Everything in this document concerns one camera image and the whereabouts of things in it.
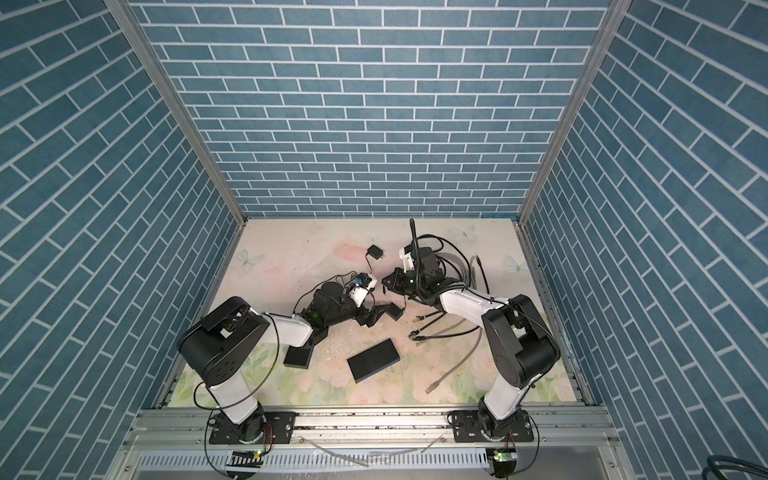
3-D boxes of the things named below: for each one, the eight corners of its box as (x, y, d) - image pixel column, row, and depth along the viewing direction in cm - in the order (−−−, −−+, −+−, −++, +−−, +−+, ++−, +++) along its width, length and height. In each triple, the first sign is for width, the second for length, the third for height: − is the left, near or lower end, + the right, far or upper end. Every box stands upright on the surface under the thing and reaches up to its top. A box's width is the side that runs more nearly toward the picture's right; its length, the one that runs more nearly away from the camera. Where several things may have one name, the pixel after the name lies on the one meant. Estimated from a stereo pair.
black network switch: (356, 383, 83) (355, 381, 81) (347, 363, 86) (346, 360, 84) (399, 360, 87) (400, 357, 85) (390, 341, 91) (390, 338, 89)
